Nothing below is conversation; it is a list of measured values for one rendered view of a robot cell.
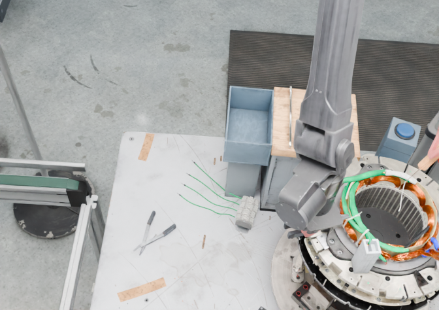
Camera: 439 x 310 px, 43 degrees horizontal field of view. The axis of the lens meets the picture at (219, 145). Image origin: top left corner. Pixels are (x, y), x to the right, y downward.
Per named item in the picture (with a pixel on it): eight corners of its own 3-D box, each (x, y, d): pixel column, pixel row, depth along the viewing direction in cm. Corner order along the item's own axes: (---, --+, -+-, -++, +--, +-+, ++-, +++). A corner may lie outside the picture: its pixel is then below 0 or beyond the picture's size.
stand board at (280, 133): (270, 155, 128) (272, 149, 126) (272, 93, 139) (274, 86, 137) (358, 163, 127) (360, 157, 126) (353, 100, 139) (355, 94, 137)
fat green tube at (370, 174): (340, 186, 112) (342, 181, 110) (338, 170, 114) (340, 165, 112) (412, 189, 112) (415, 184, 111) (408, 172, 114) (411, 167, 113)
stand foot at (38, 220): (4, 236, 225) (2, 234, 224) (25, 166, 245) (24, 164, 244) (88, 241, 226) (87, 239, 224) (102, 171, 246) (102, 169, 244)
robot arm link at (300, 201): (355, 137, 82) (306, 119, 87) (311, 187, 76) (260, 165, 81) (357, 191, 90) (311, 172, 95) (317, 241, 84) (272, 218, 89)
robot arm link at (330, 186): (354, 163, 87) (324, 143, 89) (330, 191, 84) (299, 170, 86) (344, 186, 93) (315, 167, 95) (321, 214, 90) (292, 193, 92)
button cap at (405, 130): (411, 140, 133) (412, 137, 132) (394, 134, 134) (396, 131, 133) (414, 127, 135) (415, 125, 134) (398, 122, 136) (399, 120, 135)
